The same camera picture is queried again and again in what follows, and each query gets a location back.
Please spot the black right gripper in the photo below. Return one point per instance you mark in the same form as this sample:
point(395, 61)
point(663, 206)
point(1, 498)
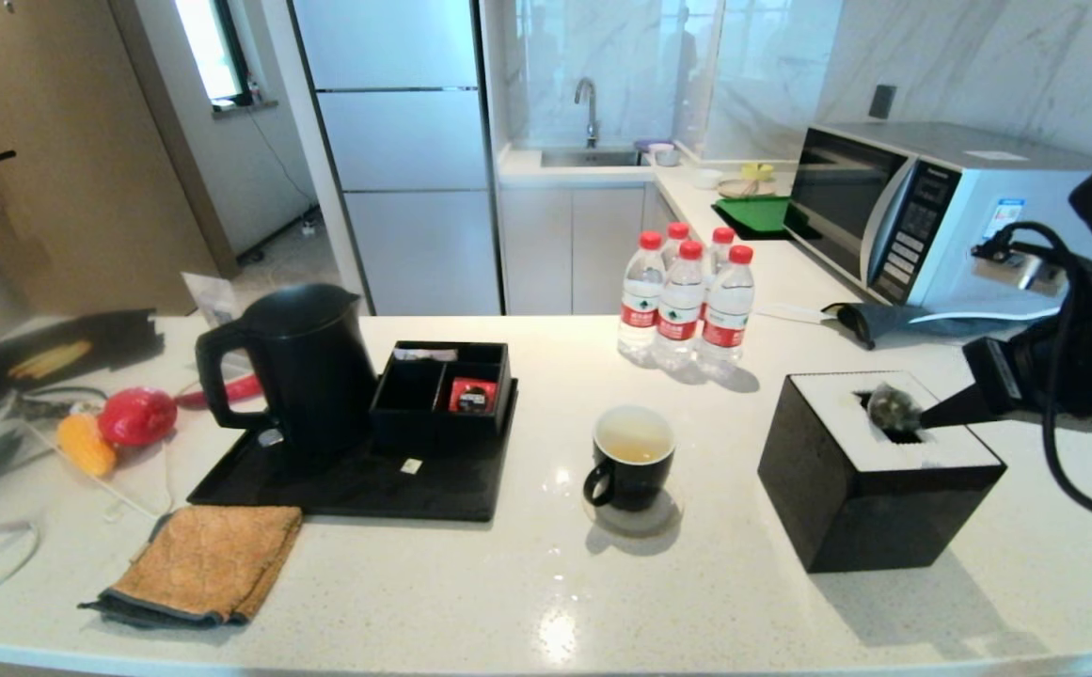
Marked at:
point(1025, 371)

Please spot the black electric kettle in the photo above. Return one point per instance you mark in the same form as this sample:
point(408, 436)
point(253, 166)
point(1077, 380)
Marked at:
point(315, 385)

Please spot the dark grey cloth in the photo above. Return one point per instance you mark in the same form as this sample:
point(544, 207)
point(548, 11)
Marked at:
point(884, 322)

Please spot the black tissue box white lid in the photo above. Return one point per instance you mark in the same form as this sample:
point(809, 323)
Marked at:
point(884, 517)

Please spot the silver microwave oven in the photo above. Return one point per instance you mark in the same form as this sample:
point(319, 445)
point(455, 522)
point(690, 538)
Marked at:
point(931, 216)

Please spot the red-capped water bottle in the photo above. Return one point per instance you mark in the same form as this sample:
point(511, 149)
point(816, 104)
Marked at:
point(677, 230)
point(722, 235)
point(724, 330)
point(679, 321)
point(640, 317)

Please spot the small beige plate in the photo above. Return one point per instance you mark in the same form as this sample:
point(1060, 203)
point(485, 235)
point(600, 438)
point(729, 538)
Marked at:
point(738, 189)

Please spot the yellow cup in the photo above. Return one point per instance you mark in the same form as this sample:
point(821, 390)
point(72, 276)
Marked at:
point(757, 171)

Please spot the black mug white inside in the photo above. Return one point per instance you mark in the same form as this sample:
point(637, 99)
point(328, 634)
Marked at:
point(635, 484)

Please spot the round clear coaster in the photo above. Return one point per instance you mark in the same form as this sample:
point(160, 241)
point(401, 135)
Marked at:
point(644, 527)

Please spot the small white cup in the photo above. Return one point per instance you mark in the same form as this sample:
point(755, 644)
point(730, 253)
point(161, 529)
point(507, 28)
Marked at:
point(707, 178)

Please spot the small grey bowl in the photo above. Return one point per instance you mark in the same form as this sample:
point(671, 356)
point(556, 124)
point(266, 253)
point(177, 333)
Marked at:
point(666, 157)

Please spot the white kitchen cabinet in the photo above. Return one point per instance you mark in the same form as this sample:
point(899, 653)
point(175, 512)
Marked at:
point(555, 254)

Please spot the steel sink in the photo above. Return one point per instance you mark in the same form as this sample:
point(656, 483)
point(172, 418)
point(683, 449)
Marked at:
point(593, 158)

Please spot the chrome faucet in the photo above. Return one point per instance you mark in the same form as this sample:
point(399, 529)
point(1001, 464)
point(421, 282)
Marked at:
point(592, 118)

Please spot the red sachet packet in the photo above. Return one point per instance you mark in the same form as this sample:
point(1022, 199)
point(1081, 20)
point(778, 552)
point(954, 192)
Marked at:
point(472, 395)

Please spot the black compartment box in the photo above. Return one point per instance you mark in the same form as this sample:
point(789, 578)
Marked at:
point(433, 426)

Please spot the white sachet packet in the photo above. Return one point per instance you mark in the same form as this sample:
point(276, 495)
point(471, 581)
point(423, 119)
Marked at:
point(425, 354)

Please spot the black serving tray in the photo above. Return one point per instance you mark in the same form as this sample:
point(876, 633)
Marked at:
point(357, 489)

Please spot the silver refrigerator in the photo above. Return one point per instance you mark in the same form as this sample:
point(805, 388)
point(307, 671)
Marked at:
point(404, 141)

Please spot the clear sign card stand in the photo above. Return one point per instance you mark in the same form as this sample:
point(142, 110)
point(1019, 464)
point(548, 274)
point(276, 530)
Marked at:
point(214, 299)

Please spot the orange-brown folded cloth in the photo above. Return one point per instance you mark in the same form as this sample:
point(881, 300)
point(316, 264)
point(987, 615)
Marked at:
point(212, 564)

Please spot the red ball toy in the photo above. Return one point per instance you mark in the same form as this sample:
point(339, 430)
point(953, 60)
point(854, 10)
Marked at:
point(137, 416)

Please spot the window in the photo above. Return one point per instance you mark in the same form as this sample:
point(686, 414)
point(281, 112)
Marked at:
point(207, 47)

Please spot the black flat case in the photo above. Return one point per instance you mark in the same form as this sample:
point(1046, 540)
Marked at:
point(122, 338)

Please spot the yellow corn toy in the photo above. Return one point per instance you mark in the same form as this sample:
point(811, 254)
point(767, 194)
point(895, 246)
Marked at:
point(85, 447)

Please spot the yellow stick toy bundle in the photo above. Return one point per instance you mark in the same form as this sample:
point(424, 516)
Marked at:
point(52, 360)

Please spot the brown wooden door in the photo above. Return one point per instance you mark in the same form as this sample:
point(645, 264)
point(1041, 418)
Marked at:
point(66, 141)

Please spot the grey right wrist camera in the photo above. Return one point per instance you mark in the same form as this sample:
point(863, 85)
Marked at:
point(1016, 271)

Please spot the black wall socket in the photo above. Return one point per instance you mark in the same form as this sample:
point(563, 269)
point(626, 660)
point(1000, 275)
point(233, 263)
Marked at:
point(881, 102)

